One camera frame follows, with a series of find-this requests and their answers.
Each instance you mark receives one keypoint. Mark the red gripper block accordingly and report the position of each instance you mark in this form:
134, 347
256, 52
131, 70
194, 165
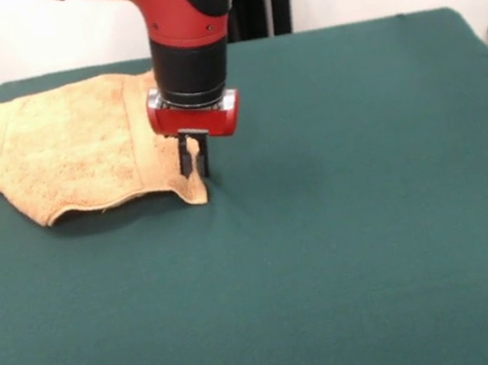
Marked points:
196, 120

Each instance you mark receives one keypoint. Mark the tan terry towel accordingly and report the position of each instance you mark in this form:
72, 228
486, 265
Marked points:
56, 153

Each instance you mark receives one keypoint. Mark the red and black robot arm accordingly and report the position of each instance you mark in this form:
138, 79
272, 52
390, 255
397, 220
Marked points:
186, 33

